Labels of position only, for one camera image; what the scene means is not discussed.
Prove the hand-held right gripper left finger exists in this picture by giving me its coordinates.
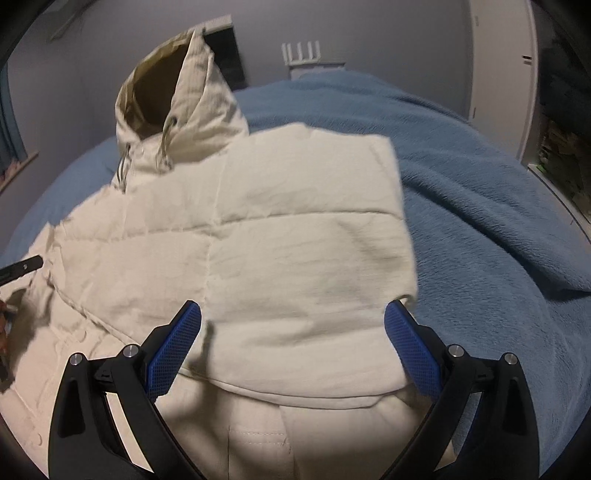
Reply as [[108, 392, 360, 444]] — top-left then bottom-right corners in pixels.
[[48, 300, 204, 480]]

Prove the cream hooded puffer jacket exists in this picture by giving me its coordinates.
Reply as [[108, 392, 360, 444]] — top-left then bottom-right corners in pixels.
[[0, 28, 421, 480]]

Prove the cluttered dark shelf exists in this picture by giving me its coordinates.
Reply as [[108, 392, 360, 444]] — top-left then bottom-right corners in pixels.
[[529, 9, 591, 222]]

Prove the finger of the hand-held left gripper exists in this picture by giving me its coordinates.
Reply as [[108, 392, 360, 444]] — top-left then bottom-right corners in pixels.
[[0, 257, 44, 285]]

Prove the white wall rack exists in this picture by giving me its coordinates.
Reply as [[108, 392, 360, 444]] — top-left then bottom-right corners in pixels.
[[281, 41, 348, 80]]

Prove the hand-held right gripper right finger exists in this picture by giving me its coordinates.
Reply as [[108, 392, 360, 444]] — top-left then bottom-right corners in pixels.
[[384, 299, 542, 480]]

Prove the blue fleece blanket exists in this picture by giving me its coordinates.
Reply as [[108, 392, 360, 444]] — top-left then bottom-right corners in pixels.
[[0, 69, 591, 480]]

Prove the white cabinet door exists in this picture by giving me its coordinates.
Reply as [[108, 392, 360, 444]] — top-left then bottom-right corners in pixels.
[[465, 0, 542, 162]]

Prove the blue curtain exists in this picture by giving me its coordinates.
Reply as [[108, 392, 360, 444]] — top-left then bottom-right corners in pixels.
[[0, 60, 29, 175]]

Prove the black flat screen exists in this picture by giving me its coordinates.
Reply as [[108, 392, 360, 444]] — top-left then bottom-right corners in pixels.
[[202, 22, 251, 90]]

